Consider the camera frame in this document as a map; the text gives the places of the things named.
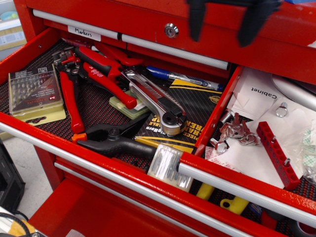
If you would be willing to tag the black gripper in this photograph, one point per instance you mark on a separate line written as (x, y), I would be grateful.
(257, 13)

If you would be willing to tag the silver box cutter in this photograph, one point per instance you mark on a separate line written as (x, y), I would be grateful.
(171, 114)

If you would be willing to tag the black yellow wrench set box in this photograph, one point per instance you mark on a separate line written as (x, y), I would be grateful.
(198, 102)

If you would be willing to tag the right open red drawer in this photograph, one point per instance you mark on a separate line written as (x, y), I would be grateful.
(271, 197)

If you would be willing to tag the open red drawer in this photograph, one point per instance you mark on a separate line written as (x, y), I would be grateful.
(93, 104)
(271, 197)

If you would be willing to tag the left open red drawer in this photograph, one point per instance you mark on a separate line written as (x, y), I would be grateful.
(93, 104)

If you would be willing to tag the black box on floor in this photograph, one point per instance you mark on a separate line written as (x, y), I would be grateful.
(12, 185)

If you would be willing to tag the silver cabinet lock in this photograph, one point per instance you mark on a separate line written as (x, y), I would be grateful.
(171, 30)

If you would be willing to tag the blue dry erase marker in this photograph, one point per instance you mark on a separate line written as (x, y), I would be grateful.
(171, 76)

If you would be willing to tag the white cabinet paper sheet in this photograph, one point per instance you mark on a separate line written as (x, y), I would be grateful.
(256, 98)

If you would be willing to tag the silver curved metal plate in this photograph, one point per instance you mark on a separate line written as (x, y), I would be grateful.
(295, 92)

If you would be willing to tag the silver hex bolt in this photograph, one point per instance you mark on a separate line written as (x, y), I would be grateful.
(282, 110)

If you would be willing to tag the silver key bunch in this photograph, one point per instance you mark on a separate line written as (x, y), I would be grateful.
(238, 130)

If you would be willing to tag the small green plastic case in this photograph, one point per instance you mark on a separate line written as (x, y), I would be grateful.
(134, 113)

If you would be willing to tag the white markers label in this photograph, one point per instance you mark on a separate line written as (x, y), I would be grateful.
(84, 33)

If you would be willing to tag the clear bag of parts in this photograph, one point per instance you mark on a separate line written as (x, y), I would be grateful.
(301, 148)

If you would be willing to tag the clear plastic bit packet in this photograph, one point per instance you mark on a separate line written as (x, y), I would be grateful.
(164, 167)

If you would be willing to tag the black spring clamp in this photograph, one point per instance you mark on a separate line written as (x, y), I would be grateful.
(110, 140)

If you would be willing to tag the red bit holder strip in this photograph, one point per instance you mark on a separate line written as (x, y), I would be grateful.
(281, 163)

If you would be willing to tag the drill bit set case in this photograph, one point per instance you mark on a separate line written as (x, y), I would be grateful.
(35, 96)

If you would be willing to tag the red handled crimping pliers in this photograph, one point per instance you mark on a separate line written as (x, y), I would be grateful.
(109, 61)

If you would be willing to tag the red wire stripper tool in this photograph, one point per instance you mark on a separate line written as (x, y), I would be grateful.
(68, 66)

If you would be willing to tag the yellow handled tool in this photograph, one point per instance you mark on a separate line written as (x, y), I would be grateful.
(236, 205)

